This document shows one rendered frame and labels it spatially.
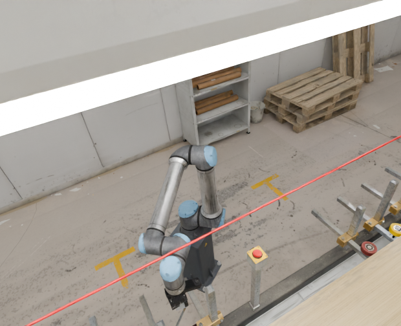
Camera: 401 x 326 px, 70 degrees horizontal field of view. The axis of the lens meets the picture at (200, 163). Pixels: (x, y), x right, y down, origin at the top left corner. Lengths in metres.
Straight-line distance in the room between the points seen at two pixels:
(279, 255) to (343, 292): 1.21
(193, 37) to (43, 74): 0.11
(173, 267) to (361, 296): 0.99
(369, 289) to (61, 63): 1.75
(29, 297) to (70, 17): 3.07
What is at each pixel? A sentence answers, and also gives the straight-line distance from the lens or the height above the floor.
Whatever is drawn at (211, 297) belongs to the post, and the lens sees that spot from 1.43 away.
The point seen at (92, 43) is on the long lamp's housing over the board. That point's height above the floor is 2.35.
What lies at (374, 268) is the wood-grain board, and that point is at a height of 0.90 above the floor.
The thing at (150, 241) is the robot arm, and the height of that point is 1.34.
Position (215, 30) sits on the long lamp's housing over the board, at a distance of 0.24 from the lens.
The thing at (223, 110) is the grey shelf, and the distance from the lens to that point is 3.89.
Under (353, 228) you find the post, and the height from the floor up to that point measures 0.92.
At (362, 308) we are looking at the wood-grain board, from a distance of 1.75.
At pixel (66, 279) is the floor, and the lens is 3.14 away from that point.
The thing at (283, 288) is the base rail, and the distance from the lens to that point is 1.93.
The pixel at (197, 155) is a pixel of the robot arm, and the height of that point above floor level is 1.43.
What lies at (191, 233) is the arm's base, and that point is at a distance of 2.19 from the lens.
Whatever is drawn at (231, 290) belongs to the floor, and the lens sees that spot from 2.68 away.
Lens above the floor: 2.40
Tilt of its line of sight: 39 degrees down
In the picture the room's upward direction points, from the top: 7 degrees counter-clockwise
